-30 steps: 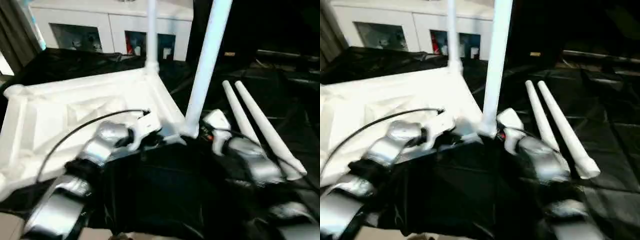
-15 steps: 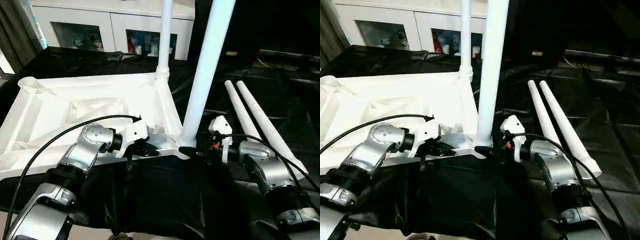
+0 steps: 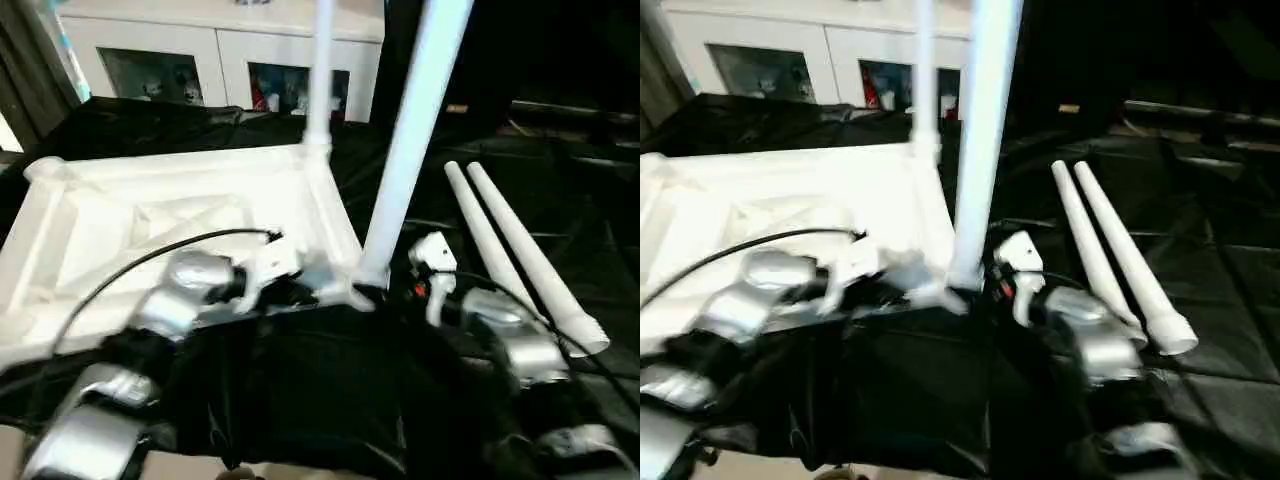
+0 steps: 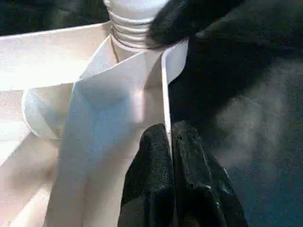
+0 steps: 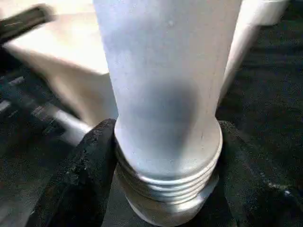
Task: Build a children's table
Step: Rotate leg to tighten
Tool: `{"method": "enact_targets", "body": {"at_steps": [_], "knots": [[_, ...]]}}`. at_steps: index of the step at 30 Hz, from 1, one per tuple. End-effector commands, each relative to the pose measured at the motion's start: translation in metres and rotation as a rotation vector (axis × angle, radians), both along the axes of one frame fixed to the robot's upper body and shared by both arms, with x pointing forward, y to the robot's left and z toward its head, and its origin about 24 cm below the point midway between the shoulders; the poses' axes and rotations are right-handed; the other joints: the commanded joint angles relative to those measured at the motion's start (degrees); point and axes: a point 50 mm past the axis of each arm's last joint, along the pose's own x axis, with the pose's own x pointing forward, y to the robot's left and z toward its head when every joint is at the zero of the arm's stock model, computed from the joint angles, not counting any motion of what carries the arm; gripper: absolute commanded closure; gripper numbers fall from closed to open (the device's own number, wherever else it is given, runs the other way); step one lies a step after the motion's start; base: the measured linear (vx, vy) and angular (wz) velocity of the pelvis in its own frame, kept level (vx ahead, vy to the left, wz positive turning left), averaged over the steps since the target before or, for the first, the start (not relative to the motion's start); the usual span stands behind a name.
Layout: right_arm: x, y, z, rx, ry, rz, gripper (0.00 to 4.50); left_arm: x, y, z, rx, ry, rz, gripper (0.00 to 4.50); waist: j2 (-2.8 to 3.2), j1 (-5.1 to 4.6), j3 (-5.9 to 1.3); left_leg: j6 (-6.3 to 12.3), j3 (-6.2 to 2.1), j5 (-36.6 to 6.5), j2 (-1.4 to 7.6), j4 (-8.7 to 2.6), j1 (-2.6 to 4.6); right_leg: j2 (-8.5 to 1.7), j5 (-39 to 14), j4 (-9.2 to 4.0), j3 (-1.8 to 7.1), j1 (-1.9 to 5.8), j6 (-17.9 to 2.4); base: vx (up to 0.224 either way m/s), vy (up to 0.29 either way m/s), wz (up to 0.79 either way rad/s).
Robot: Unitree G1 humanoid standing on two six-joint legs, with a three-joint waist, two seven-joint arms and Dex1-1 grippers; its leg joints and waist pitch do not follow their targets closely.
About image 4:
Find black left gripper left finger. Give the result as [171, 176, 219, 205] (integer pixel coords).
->
[117, 122, 176, 227]

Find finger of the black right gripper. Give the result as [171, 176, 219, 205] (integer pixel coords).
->
[144, 0, 247, 50]

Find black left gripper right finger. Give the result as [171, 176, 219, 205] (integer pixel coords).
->
[170, 120, 249, 227]

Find white plastic table leg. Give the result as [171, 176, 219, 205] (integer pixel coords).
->
[103, 0, 171, 52]

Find white plastic table top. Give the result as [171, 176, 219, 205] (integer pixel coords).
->
[0, 22, 190, 227]

